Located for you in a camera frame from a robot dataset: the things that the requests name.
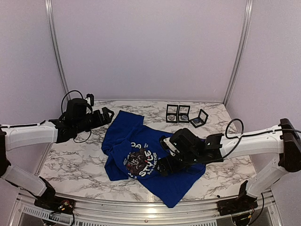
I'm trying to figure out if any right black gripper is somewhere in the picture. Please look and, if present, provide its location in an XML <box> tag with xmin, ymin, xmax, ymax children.
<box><xmin>154</xmin><ymin>151</ymin><xmax>199</xmax><ymax>177</ymax></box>

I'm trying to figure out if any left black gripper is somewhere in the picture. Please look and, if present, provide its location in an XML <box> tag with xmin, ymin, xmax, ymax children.
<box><xmin>74</xmin><ymin>110</ymin><xmax>113</xmax><ymax>135</ymax></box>

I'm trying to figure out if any blue printed t-shirt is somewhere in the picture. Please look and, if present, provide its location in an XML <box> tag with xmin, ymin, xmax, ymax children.
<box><xmin>102</xmin><ymin>111</ymin><xmax>206</xmax><ymax>208</ymax></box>

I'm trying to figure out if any pink round brooch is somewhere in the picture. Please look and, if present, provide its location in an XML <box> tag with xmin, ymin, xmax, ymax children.
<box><xmin>167</xmin><ymin>114</ymin><xmax>176</xmax><ymax>121</ymax></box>

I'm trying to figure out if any dark blue round brooch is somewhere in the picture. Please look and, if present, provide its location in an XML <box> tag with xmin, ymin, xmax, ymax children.
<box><xmin>180</xmin><ymin>114</ymin><xmax>189</xmax><ymax>121</ymax></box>

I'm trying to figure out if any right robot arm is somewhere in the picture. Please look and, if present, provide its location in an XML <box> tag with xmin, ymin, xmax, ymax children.
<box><xmin>157</xmin><ymin>118</ymin><xmax>301</xmax><ymax>211</ymax></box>

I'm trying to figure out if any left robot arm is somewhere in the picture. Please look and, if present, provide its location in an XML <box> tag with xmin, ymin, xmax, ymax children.
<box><xmin>0</xmin><ymin>97</ymin><xmax>114</xmax><ymax>210</ymax></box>

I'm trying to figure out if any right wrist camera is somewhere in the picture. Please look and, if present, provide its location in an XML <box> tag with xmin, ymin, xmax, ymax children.
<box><xmin>159</xmin><ymin>136</ymin><xmax>179</xmax><ymax>156</ymax></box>

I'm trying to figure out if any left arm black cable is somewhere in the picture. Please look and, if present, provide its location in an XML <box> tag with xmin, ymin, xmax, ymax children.
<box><xmin>61</xmin><ymin>89</ymin><xmax>95</xmax><ymax>144</ymax></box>

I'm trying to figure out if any black wire frame cube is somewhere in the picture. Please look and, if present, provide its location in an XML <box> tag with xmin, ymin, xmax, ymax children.
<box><xmin>166</xmin><ymin>104</ymin><xmax>179</xmax><ymax>123</ymax></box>

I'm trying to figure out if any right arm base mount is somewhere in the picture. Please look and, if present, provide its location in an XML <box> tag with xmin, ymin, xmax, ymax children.
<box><xmin>217</xmin><ymin>180</ymin><xmax>258</xmax><ymax>216</ymax></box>

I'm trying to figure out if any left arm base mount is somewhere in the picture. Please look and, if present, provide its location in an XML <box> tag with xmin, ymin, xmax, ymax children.
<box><xmin>34</xmin><ymin>177</ymin><xmax>75</xmax><ymax>215</ymax></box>

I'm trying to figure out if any aluminium front rail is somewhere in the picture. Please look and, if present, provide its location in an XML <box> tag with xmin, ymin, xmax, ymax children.
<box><xmin>14</xmin><ymin>188</ymin><xmax>278</xmax><ymax>226</ymax></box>

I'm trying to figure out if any left aluminium corner post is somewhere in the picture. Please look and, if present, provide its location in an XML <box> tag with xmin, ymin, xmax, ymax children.
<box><xmin>45</xmin><ymin>0</ymin><xmax>69</xmax><ymax>95</ymax></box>

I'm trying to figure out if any aluminium corner post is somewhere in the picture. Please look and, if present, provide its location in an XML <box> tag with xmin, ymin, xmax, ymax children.
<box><xmin>45</xmin><ymin>0</ymin><xmax>69</xmax><ymax>95</ymax></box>
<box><xmin>223</xmin><ymin>0</ymin><xmax>254</xmax><ymax>107</ymax></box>

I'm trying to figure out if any right aluminium corner post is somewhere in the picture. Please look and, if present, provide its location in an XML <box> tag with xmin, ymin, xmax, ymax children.
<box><xmin>223</xmin><ymin>0</ymin><xmax>254</xmax><ymax>107</ymax></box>

